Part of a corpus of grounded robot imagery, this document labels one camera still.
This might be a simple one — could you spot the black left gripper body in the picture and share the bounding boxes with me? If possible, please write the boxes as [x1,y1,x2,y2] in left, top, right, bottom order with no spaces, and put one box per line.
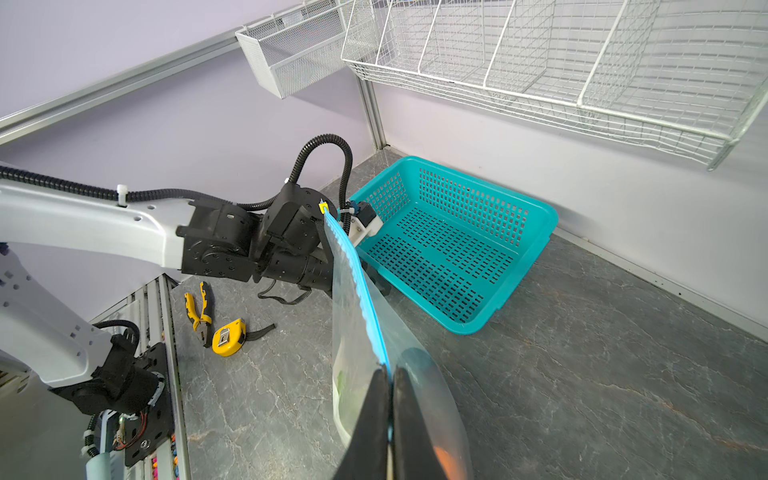
[262,250,333,294]

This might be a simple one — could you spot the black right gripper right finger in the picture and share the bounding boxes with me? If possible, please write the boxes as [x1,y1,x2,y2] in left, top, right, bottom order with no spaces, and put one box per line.
[392,367,447,480]

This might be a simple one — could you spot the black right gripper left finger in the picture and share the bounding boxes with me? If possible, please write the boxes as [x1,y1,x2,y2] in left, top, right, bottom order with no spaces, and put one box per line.
[333,367,392,480]

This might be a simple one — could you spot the clear zip top bag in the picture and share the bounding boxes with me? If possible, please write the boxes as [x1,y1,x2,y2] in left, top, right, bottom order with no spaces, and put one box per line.
[319,203,474,479]

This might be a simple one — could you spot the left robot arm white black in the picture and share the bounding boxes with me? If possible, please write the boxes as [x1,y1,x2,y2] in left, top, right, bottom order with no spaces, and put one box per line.
[1,134,353,475]

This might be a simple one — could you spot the yellow tape measure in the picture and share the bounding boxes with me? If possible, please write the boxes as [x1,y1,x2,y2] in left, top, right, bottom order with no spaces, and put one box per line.
[212,319,276,357]

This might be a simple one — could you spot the teal plastic basket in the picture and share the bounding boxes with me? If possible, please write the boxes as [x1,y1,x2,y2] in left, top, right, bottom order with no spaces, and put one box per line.
[351,156,559,335]

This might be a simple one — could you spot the teal silicone spatula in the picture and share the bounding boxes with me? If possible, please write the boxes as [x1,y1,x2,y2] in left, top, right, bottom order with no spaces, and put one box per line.
[81,410,125,480]

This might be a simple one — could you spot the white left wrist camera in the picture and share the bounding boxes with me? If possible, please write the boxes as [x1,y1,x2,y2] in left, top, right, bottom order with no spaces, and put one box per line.
[340,201,383,247]

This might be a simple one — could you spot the yellow handled pliers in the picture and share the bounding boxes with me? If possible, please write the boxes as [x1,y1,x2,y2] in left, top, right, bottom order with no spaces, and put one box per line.
[184,281,214,348]

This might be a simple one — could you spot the white mesh wall box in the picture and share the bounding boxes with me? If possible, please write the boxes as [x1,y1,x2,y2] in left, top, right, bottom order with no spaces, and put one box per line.
[235,0,353,99]

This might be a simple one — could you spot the white wire wall rack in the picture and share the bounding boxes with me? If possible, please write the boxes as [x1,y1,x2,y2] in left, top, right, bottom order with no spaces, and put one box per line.
[342,1,767,170]

